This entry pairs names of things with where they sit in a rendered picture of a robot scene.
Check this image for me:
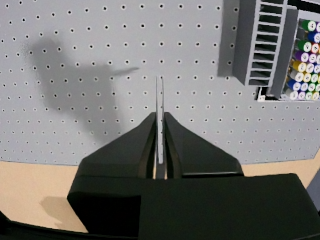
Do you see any grey perforated base plate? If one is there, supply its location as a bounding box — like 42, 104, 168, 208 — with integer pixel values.
0, 0, 320, 167

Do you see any grey slotted rack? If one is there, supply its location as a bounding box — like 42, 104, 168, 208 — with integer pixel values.
231, 0, 287, 87

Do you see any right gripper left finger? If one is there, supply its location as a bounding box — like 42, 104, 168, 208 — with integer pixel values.
74, 112, 156, 179

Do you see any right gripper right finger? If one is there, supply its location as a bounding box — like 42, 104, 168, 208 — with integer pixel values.
164, 112, 245, 179

